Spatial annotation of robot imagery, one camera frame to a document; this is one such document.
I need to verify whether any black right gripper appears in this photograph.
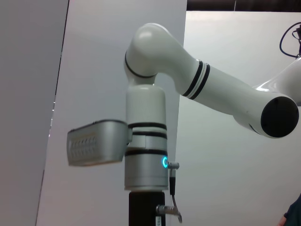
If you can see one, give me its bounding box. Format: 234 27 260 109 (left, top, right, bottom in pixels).
128 190 166 226

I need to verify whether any white partition board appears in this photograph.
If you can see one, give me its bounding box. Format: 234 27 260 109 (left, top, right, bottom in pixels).
164 10 301 226
39 0 188 226

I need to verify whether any person in dark shirt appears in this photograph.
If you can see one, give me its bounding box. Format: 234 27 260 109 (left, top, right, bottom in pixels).
278 193 301 226

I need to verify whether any right gripper cable with connector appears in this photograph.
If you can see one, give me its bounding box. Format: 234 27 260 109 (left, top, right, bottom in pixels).
156 161 183 224

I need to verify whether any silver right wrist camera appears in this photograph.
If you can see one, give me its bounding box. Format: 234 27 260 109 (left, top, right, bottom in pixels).
67 119 134 167

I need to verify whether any black hanging cable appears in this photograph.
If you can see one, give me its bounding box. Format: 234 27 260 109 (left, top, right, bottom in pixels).
279 22 301 59

